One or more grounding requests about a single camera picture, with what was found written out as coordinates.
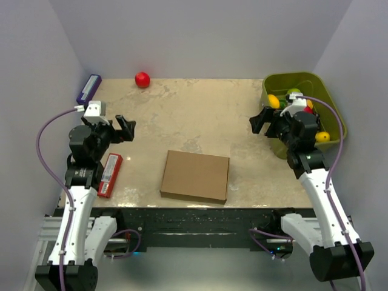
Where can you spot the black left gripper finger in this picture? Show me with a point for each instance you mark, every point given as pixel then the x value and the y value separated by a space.
pixel 128 131
pixel 122 122

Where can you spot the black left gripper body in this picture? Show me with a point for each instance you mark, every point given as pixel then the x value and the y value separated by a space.
pixel 104 134

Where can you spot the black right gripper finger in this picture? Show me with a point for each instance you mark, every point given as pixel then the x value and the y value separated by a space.
pixel 267 114
pixel 257 122

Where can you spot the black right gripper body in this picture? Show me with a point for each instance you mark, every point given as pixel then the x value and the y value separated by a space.
pixel 280 127

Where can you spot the brown cardboard box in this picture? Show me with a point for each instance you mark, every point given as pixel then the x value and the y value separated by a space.
pixel 195 177

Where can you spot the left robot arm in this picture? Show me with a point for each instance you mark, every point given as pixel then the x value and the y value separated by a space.
pixel 81 241

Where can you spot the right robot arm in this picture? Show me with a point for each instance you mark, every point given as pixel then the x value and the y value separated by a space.
pixel 335 250

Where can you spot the red rectangular box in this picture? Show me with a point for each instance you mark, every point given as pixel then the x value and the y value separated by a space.
pixel 109 175

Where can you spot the purple rectangular box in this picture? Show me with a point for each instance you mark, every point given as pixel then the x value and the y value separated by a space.
pixel 89 89

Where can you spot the yellow lemon upper left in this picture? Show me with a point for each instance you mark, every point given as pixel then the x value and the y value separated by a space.
pixel 274 101

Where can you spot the yellow mango lower right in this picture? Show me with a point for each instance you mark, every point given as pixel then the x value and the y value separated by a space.
pixel 322 137

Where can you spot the orange fruit behind dragonfruit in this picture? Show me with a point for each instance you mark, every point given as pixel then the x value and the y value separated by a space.
pixel 309 103

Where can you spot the green plastic bin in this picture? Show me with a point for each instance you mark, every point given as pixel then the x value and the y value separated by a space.
pixel 310 85

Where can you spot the green lime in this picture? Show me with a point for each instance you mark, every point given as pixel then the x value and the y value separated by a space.
pixel 293 90

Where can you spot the red apple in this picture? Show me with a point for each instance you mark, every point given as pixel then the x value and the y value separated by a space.
pixel 142 80

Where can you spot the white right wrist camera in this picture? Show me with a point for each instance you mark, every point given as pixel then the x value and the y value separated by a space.
pixel 296 103

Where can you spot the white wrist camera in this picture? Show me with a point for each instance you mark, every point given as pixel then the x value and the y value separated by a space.
pixel 94 112
pixel 296 103

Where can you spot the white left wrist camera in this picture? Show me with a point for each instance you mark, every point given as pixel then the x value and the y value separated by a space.
pixel 94 112

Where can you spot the aluminium rail frame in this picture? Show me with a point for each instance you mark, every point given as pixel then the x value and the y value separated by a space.
pixel 50 230

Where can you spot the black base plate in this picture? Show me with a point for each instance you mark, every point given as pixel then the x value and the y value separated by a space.
pixel 244 228

